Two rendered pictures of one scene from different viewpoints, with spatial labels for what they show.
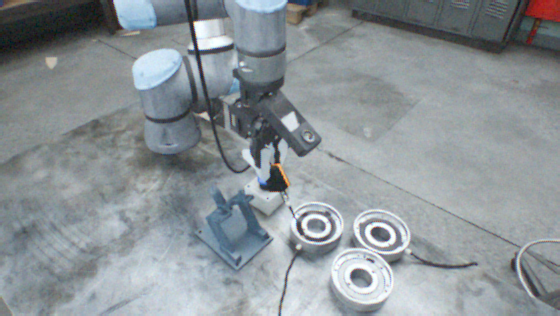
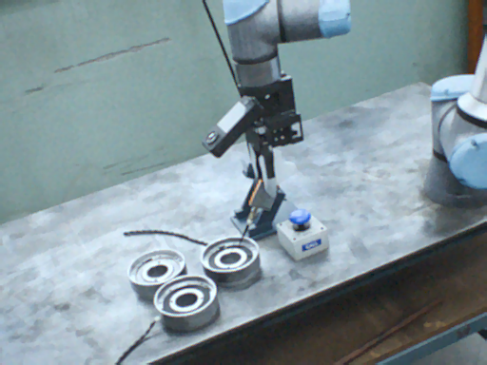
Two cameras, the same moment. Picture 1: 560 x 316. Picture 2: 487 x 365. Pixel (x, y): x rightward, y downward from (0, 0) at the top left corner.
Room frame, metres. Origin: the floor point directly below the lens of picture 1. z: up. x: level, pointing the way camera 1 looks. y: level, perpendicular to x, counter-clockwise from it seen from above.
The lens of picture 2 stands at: (1.02, -0.90, 1.55)
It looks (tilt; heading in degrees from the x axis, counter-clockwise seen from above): 30 degrees down; 121
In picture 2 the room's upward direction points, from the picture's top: 10 degrees counter-clockwise
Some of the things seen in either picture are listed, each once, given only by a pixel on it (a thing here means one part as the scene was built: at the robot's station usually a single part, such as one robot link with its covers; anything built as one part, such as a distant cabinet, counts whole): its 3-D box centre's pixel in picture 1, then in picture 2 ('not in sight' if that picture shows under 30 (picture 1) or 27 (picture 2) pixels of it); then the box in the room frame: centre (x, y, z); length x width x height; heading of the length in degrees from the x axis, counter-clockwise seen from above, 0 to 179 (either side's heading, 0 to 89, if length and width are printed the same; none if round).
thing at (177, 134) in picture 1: (170, 121); (462, 165); (0.78, 0.29, 0.85); 0.15 x 0.15 x 0.10
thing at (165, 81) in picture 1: (164, 82); (464, 113); (0.79, 0.28, 0.97); 0.13 x 0.12 x 0.14; 113
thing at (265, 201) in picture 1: (265, 190); (305, 235); (0.55, 0.03, 0.82); 0.08 x 0.07 x 0.05; 50
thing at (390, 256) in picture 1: (379, 236); (187, 303); (0.43, -0.20, 0.82); 0.10 x 0.10 x 0.04
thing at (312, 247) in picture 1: (315, 228); (231, 261); (0.45, -0.07, 0.82); 0.10 x 0.10 x 0.04
